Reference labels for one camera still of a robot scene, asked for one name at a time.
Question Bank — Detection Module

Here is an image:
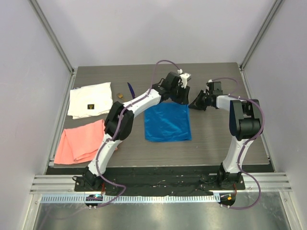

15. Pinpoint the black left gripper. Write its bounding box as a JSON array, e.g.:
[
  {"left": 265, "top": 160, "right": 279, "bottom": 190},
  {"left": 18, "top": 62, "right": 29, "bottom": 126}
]
[{"left": 169, "top": 83, "right": 189, "bottom": 105}]

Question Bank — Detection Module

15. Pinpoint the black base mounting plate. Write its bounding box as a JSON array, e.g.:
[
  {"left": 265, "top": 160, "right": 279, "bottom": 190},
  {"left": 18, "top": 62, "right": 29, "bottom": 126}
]
[{"left": 46, "top": 166, "right": 245, "bottom": 196}]

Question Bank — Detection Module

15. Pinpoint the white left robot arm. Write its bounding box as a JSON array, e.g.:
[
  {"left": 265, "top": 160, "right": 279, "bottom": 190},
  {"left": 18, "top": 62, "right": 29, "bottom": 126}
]
[{"left": 76, "top": 70, "right": 191, "bottom": 191}]

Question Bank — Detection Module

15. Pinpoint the left aluminium frame post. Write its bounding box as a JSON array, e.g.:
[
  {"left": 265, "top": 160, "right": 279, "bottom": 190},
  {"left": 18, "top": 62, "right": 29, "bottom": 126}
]
[{"left": 28, "top": 0, "right": 75, "bottom": 74}]

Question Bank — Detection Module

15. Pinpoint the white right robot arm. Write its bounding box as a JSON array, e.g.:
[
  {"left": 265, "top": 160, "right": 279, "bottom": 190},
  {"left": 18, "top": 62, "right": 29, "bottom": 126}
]
[{"left": 189, "top": 80, "right": 264, "bottom": 189}]

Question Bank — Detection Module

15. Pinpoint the pink folded cloth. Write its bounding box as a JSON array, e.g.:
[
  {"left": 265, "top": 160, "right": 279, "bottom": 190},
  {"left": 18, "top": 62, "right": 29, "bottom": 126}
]
[{"left": 54, "top": 119, "right": 105, "bottom": 165}]

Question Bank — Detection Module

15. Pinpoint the purple plastic knife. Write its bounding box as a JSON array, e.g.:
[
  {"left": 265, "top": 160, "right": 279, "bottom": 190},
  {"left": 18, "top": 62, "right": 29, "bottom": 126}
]
[{"left": 127, "top": 82, "right": 135, "bottom": 99}]

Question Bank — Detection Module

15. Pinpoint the aluminium frame post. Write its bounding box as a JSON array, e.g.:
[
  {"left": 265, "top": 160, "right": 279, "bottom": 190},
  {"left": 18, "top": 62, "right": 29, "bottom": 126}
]
[
  {"left": 239, "top": 0, "right": 284, "bottom": 71},
  {"left": 28, "top": 0, "right": 75, "bottom": 74}
]

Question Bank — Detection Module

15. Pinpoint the slotted cable duct rail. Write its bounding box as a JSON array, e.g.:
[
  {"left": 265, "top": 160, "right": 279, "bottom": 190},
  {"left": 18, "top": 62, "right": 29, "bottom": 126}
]
[{"left": 40, "top": 194, "right": 220, "bottom": 204}]

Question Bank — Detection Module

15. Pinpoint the right aluminium frame post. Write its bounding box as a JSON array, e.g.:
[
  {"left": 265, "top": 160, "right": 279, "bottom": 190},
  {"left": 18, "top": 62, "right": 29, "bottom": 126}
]
[{"left": 239, "top": 0, "right": 284, "bottom": 71}]

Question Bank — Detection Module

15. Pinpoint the white folded cloth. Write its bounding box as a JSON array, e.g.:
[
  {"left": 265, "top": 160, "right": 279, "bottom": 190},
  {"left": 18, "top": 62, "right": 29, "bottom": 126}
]
[{"left": 67, "top": 82, "right": 113, "bottom": 119}]

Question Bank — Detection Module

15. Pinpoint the horizontal aluminium frame rail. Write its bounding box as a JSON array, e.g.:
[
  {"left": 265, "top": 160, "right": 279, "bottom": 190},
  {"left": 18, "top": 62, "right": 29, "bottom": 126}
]
[{"left": 30, "top": 172, "right": 291, "bottom": 196}]

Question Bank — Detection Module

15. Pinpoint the green handled gold fork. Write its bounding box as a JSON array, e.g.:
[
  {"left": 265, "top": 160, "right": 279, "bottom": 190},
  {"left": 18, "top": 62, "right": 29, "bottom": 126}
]
[{"left": 117, "top": 93, "right": 125, "bottom": 100}]

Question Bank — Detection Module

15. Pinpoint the blue cloth napkin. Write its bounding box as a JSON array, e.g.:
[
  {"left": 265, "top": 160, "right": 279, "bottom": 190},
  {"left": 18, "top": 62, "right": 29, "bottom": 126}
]
[{"left": 144, "top": 102, "right": 192, "bottom": 142}]

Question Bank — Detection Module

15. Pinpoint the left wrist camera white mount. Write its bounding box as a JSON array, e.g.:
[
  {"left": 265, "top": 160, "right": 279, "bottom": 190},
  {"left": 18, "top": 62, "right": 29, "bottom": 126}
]
[{"left": 177, "top": 69, "right": 191, "bottom": 88}]

